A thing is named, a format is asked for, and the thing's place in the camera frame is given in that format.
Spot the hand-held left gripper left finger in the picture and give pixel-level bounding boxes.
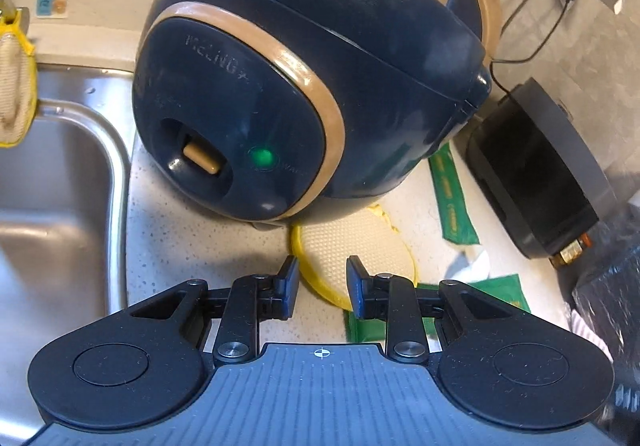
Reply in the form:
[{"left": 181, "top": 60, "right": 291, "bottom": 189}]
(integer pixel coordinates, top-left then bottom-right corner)
[{"left": 127, "top": 255, "right": 301, "bottom": 363}]

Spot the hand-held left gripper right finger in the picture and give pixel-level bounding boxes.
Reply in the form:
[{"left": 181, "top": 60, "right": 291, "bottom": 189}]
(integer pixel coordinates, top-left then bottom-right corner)
[{"left": 346, "top": 255, "right": 522, "bottom": 363}]

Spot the yellow-rimmed round mat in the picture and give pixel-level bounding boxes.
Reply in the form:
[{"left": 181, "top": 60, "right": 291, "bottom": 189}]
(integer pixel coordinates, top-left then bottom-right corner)
[{"left": 290, "top": 203, "right": 417, "bottom": 313}]

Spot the white crumpled tissue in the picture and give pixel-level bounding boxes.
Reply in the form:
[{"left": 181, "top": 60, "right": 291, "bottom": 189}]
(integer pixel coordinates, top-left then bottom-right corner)
[{"left": 441, "top": 247, "right": 495, "bottom": 286}]

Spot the green strip wrapper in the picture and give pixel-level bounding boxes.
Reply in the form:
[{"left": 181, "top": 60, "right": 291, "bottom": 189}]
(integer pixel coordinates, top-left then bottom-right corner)
[{"left": 428, "top": 142, "right": 481, "bottom": 247}]

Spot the black countertop appliance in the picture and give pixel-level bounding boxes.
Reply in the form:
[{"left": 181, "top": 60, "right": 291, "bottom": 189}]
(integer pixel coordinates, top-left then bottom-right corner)
[{"left": 466, "top": 77, "right": 619, "bottom": 261}]

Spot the stainless steel sink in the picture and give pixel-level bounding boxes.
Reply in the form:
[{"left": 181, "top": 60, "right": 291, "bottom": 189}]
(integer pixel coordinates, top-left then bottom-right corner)
[{"left": 0, "top": 64, "right": 132, "bottom": 322}]

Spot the dark blue rice cooker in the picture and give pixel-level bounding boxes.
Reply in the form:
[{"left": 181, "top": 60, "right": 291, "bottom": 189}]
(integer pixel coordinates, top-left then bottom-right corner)
[{"left": 131, "top": 0, "right": 494, "bottom": 229}]

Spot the yellow-edged dish sponge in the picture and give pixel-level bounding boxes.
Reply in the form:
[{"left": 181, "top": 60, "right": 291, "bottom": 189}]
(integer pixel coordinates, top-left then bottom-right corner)
[{"left": 0, "top": 6, "right": 40, "bottom": 148}]

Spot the blue sticker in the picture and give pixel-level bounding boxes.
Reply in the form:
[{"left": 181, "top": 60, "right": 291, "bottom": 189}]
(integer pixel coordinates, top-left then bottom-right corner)
[{"left": 36, "top": 0, "right": 70, "bottom": 21}]

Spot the black power cable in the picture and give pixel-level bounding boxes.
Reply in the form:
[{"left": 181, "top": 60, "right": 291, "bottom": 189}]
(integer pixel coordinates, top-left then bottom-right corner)
[{"left": 489, "top": 0, "right": 571, "bottom": 104}]

